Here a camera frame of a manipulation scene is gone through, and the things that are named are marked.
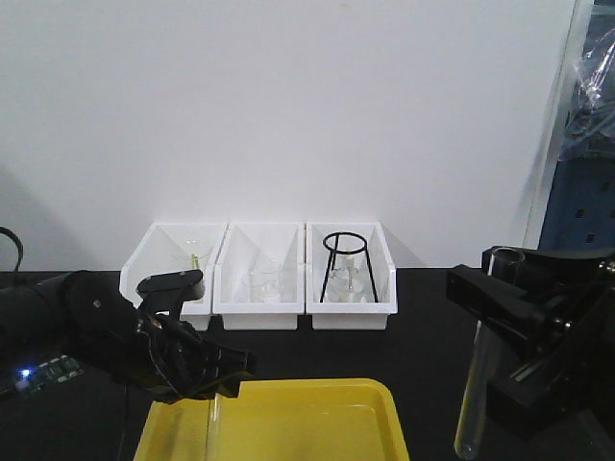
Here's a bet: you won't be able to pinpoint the glass beaker in middle bin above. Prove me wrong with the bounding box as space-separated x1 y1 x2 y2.
248 257 282 303

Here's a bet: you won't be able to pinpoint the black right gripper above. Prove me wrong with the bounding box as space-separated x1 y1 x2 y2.
446 254 614 439

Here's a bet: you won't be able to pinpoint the black wire tripod stand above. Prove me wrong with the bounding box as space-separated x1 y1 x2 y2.
319 230 379 303

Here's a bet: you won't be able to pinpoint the short glass test tube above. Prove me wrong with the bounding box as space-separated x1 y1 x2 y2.
205 394 225 461

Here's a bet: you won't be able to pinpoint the white storage bin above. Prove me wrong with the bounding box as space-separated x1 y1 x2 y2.
119 223 228 331
306 222 398 330
212 222 306 330

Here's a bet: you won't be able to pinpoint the yellow plastic tray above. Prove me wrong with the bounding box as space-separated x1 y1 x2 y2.
135 378 409 460

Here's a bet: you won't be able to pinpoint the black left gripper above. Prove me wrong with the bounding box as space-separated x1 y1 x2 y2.
61 269 256 403

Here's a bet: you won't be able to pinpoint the glass beaker in left bin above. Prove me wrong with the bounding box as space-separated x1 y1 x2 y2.
172 239 211 272

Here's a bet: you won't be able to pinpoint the tall glass test tube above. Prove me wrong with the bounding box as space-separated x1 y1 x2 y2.
454 247 525 460

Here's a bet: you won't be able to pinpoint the white storage bin middle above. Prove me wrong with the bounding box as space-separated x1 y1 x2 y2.
212 222 306 330

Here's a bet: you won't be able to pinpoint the glass beaker in bin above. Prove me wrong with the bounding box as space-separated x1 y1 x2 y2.
248 257 282 303
172 239 211 272

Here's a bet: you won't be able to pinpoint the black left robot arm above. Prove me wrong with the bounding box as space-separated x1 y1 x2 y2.
1 270 256 403

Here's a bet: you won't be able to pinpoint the green circuit board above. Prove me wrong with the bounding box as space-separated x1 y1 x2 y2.
14 355 84 395

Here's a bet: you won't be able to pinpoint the glass flask in right bin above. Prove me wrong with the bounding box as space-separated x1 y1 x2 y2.
325 255 367 303

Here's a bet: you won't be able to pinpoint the white storage bin left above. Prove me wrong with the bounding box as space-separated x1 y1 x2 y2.
119 223 228 331

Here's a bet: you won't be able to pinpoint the clear plastic bag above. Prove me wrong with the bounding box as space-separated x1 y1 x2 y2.
558 1 614 161

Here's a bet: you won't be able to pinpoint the blue-grey drying pegboard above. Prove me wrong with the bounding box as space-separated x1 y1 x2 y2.
537 0 615 251

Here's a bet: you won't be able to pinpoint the white storage bin right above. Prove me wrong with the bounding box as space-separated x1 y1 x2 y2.
306 222 398 330

